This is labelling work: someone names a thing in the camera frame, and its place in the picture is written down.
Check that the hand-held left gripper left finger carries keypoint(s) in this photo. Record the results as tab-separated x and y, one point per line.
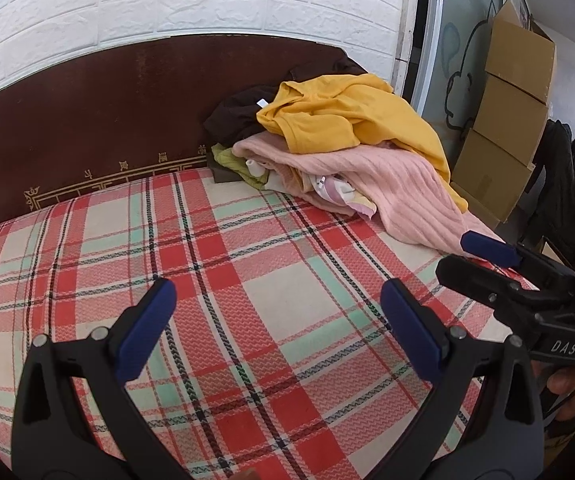
147	330

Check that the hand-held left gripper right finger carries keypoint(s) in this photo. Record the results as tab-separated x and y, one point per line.
412	330

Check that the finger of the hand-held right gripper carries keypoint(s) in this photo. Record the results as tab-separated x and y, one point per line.
487	247
472	275

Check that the yellow garment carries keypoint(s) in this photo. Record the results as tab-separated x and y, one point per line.
367	115

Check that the person's right hand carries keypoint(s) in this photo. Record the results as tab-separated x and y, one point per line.
565	385

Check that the cardboard box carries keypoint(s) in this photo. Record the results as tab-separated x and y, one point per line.
520	55
510	120
492	180

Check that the dark hanging jacket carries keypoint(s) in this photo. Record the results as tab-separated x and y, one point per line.
560	185

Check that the pink knit sweater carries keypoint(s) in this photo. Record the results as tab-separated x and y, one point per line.
392	185

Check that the red plaid bed sheet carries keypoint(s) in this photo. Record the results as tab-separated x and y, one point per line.
267	285

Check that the pastel striped cloth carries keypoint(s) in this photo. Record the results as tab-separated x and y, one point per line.
337	192

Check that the light green garment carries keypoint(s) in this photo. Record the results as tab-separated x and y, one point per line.
230	160

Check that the dark brown wooden headboard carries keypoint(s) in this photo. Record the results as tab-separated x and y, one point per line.
92	110

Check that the dark brown garment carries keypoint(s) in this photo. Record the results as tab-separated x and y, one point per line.
232	115

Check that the glass door with cartoon drawing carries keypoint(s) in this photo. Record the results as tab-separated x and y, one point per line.
467	10

